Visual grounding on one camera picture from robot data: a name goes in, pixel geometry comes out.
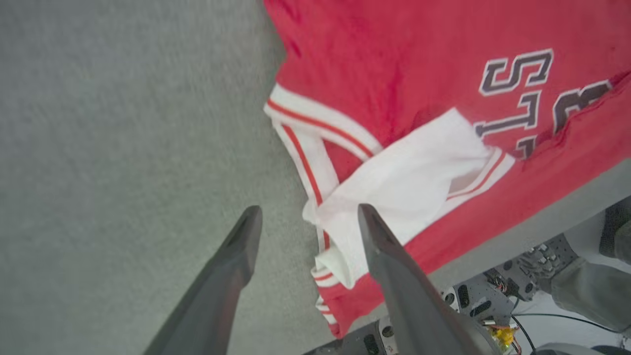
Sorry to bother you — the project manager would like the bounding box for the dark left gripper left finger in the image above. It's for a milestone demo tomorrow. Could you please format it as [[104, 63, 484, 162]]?
[[143, 206, 263, 355]]

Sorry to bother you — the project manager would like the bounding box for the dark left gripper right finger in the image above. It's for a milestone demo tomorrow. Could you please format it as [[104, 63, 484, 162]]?
[[357, 204, 503, 355]]

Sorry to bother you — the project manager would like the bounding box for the red white Bulls jersey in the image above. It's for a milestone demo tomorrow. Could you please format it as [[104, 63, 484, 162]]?
[[263, 0, 631, 340]]

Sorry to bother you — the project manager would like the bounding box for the yellow connector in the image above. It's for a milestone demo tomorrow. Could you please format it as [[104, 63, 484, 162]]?
[[489, 325, 517, 352]]

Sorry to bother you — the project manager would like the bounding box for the grey fabric sofa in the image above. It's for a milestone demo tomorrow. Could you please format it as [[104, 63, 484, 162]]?
[[0, 0, 631, 355]]

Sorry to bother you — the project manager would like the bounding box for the grey trouser leg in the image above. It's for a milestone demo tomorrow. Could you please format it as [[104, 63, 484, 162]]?
[[537, 256, 631, 334]]

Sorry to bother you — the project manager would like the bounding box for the dark grey fabric item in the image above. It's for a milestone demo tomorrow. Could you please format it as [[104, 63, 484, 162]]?
[[598, 196, 631, 265]]

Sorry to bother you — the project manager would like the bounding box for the thin black cable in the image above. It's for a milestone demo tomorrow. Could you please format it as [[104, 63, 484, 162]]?
[[509, 312, 631, 355]]

